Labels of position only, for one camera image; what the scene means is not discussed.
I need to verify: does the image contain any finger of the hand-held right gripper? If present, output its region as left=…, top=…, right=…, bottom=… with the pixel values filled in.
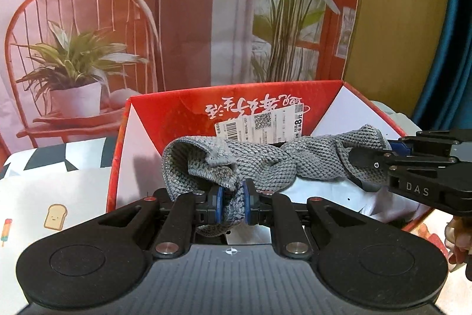
left=397, top=128, right=463, bottom=155
left=348, top=145, right=463, bottom=187

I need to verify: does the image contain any cartoon printed tablecloth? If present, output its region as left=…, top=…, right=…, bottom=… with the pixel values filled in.
left=0, top=100, right=453, bottom=261

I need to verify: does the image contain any grey knit cloth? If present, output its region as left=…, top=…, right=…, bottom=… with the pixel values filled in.
left=161, top=123, right=394, bottom=239

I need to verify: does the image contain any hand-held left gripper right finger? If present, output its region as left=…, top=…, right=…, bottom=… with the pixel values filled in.
left=243, top=179, right=374, bottom=260

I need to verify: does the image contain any red cardboard box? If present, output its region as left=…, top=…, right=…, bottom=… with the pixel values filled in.
left=106, top=79, right=434, bottom=235

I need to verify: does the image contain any white cloth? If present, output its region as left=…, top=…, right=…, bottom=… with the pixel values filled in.
left=295, top=178, right=419, bottom=228

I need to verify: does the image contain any person's right hand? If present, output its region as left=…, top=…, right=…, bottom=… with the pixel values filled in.
left=444, top=217, right=472, bottom=266

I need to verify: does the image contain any printed room scene backdrop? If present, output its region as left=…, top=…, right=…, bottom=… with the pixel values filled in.
left=0, top=0, right=366, bottom=161

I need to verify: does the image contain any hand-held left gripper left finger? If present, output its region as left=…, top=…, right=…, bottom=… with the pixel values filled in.
left=90, top=187, right=225, bottom=259

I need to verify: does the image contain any blue curtain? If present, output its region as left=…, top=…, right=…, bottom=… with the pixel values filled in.
left=412, top=0, right=472, bottom=134

